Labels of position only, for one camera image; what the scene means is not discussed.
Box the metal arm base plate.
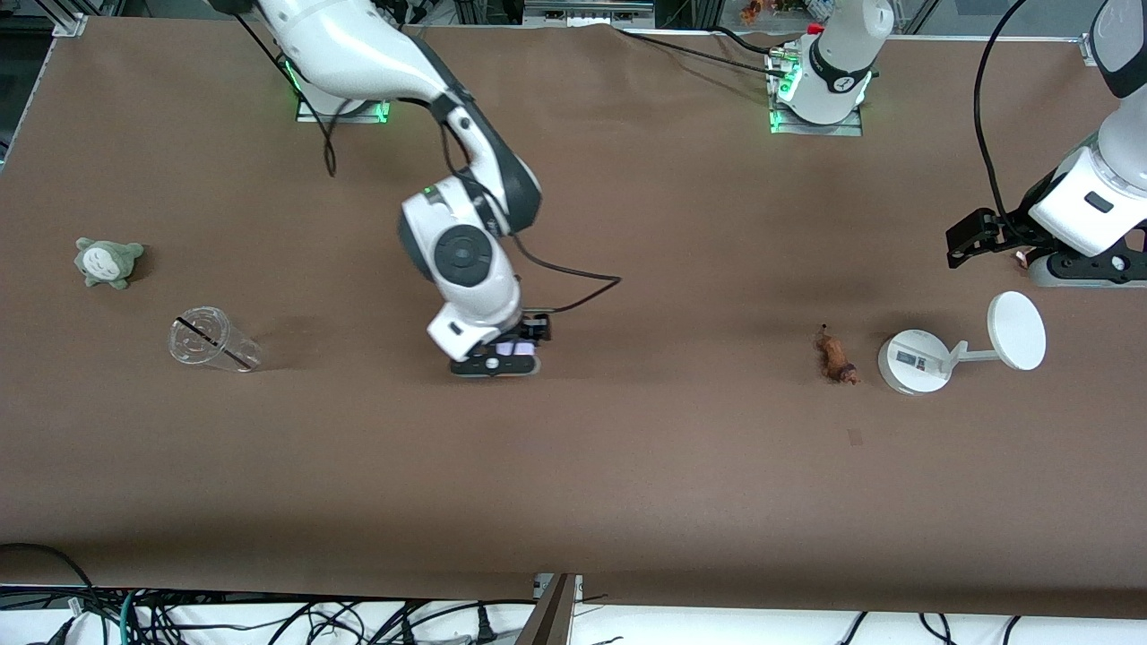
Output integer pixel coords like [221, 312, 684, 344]
[766, 45, 865, 137]
[296, 90, 392, 125]

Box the clear plastic cup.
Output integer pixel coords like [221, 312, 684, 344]
[167, 306, 264, 374]

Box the white round phone stand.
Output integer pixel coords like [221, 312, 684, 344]
[876, 290, 1048, 397]

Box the brown table post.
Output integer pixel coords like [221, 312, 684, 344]
[514, 573, 580, 645]

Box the brown lion statue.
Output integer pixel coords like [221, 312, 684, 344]
[813, 323, 862, 387]

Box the black straw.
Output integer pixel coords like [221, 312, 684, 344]
[176, 316, 255, 373]

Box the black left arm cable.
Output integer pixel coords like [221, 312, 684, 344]
[974, 0, 1033, 236]

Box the black cable on table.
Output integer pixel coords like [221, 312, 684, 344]
[613, 25, 791, 78]

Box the grey plush toy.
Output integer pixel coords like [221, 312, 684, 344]
[73, 236, 145, 291]

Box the silver metal rail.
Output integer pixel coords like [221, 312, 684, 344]
[523, 0, 657, 28]

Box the black looped floor cable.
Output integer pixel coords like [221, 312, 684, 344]
[0, 542, 101, 645]

